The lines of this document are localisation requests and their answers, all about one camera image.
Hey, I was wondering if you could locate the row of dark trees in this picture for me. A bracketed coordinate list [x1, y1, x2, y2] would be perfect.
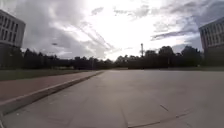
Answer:
[0, 45, 224, 71]

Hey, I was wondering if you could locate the tall slim tower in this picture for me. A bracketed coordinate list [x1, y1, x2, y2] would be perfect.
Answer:
[140, 42, 145, 58]

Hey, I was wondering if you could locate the red brick raised strip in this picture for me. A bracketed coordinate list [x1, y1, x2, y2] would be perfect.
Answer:
[0, 70, 101, 102]

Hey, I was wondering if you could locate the grey paved plaza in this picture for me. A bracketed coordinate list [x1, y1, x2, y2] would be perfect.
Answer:
[0, 69, 224, 128]

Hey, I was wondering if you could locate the large grey glass-fronted building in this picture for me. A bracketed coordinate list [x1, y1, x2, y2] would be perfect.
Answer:
[0, 9, 27, 68]

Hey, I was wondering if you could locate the grass strip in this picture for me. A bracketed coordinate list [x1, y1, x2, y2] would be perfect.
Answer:
[0, 68, 98, 82]

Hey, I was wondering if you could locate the grey building with windows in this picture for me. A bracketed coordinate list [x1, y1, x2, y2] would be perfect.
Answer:
[198, 17, 224, 66]

